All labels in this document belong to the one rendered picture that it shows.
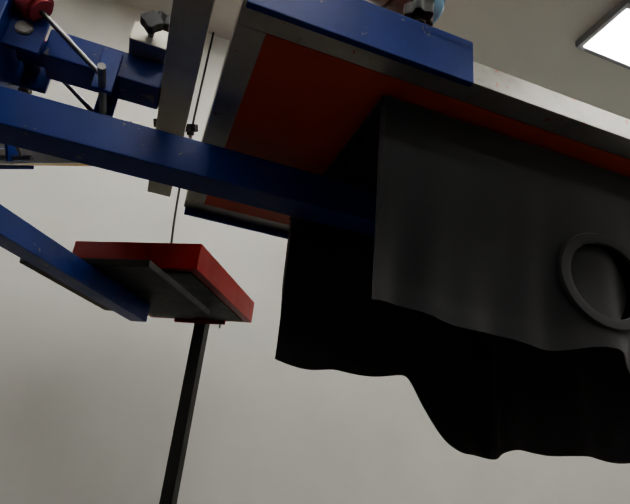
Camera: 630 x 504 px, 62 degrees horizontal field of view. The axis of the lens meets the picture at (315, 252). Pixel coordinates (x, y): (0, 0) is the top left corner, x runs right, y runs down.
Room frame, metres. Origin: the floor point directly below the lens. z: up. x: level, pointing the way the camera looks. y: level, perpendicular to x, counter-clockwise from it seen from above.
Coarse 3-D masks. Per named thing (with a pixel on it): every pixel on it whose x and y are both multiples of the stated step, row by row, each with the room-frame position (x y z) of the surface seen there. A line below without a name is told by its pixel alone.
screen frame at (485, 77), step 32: (256, 32) 0.50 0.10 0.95; (288, 32) 0.49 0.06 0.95; (224, 64) 0.56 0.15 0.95; (384, 64) 0.53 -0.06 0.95; (480, 64) 0.55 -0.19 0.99; (224, 96) 0.63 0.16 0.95; (480, 96) 0.57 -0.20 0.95; (512, 96) 0.56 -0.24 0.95; (544, 96) 0.58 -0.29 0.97; (224, 128) 0.71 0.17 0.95; (544, 128) 0.62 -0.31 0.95; (576, 128) 0.61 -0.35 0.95; (608, 128) 0.61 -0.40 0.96; (192, 192) 0.94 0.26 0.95; (256, 224) 1.05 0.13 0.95
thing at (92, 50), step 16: (48, 48) 0.63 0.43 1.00; (64, 48) 0.63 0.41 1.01; (80, 48) 0.64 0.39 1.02; (96, 48) 0.65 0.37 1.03; (112, 48) 0.65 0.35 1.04; (48, 64) 0.65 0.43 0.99; (64, 64) 0.64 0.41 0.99; (80, 64) 0.64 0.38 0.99; (96, 64) 0.65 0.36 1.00; (128, 64) 0.66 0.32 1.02; (144, 64) 0.67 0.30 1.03; (160, 64) 0.67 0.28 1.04; (64, 80) 0.68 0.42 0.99; (80, 80) 0.68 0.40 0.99; (128, 80) 0.66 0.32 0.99; (144, 80) 0.67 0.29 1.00; (160, 80) 0.68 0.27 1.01; (112, 96) 0.71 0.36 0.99; (128, 96) 0.70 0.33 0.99; (144, 96) 0.70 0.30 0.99
